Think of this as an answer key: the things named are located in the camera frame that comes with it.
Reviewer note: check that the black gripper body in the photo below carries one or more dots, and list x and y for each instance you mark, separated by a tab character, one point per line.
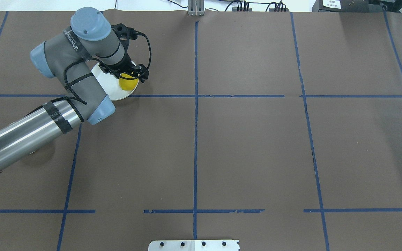
123	66

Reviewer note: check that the yellow lemon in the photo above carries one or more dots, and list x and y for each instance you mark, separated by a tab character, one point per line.
127	83

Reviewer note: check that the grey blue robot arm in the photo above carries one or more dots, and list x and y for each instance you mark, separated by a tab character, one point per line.
120	51

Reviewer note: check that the white plate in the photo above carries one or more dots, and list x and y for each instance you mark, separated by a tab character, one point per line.
110	84

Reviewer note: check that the metal base plate with bolts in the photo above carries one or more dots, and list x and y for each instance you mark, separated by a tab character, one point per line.
195	245

